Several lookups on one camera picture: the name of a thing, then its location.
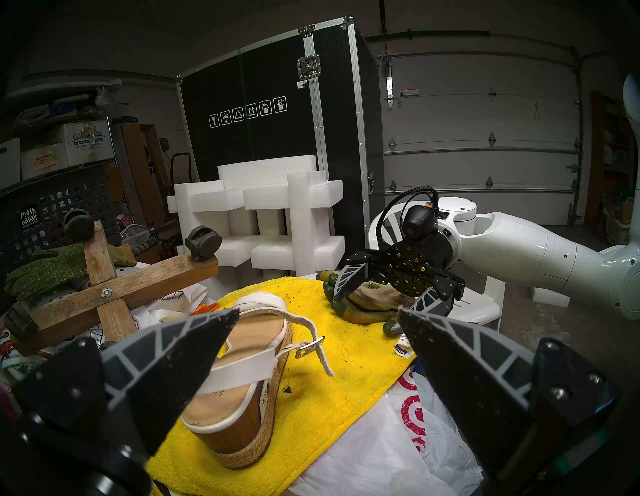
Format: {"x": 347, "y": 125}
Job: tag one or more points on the small Gildan cardboard box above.
{"x": 85, "y": 142}

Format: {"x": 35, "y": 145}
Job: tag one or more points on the white storage bin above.
{"x": 9, "y": 162}

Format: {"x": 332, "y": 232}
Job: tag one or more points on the white plastic chair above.
{"x": 480, "y": 305}

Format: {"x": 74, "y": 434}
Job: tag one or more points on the red hand truck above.
{"x": 172, "y": 170}

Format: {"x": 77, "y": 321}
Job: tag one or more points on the yellow towel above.
{"x": 340, "y": 400}

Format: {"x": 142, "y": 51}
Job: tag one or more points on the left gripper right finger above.
{"x": 480, "y": 390}

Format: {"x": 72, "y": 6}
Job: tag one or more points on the white box orange label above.
{"x": 42, "y": 160}

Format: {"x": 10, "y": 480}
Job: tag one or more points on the black mesh basket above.
{"x": 50, "y": 200}

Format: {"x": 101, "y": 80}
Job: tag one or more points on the brown wooden cabinet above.
{"x": 145, "y": 170}

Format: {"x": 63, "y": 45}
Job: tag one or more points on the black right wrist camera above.
{"x": 419, "y": 221}

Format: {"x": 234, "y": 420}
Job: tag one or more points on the white red plastic bag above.
{"x": 380, "y": 450}

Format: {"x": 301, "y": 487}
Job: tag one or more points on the white foam packing frame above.
{"x": 300, "y": 210}

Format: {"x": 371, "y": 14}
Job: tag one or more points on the green knit glove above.
{"x": 50, "y": 267}

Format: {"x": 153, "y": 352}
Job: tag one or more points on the beige green garden glove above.
{"x": 365, "y": 307}

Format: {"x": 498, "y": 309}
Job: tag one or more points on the white laundry basket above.
{"x": 617, "y": 227}

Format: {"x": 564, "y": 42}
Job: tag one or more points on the wooden cross caster dolly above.
{"x": 140, "y": 285}

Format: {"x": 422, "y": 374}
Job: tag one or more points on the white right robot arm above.
{"x": 530, "y": 250}

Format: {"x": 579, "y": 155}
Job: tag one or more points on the white printed plastic bag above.
{"x": 175, "y": 300}

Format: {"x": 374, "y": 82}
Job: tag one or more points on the orange scissors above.
{"x": 205, "y": 308}

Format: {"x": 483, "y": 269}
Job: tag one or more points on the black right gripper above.
{"x": 412, "y": 267}

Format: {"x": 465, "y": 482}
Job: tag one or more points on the dark wooden storage shelf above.
{"x": 600, "y": 150}

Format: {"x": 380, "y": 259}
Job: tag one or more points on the black flight case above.
{"x": 260, "y": 75}

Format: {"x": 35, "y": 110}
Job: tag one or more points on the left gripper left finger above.
{"x": 150, "y": 370}

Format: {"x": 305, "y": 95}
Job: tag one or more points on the small white foam block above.
{"x": 550, "y": 297}

